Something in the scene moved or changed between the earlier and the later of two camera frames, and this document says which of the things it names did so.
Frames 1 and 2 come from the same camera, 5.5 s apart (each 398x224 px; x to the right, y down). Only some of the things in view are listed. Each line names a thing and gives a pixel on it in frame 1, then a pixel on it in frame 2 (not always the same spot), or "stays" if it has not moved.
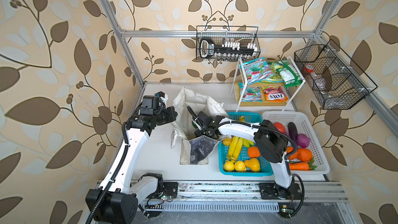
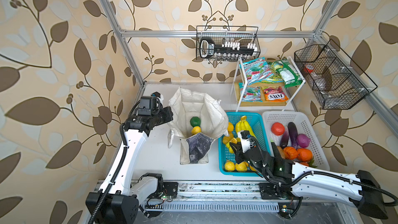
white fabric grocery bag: [195, 149] stays
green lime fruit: [194, 125] stays
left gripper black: [171, 115] stays
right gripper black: [197, 133] -> [239, 152]
